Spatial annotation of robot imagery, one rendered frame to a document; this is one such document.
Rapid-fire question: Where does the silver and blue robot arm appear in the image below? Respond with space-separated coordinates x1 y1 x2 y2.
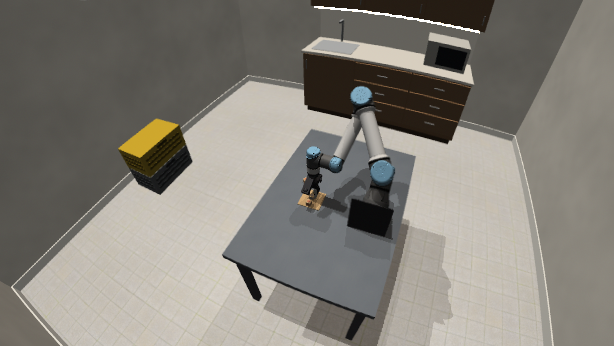
306 86 395 208

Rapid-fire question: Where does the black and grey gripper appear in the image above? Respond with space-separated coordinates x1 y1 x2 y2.
307 172 322 199

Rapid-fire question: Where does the tan mat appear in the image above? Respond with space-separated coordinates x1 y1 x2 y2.
298 192 326 211

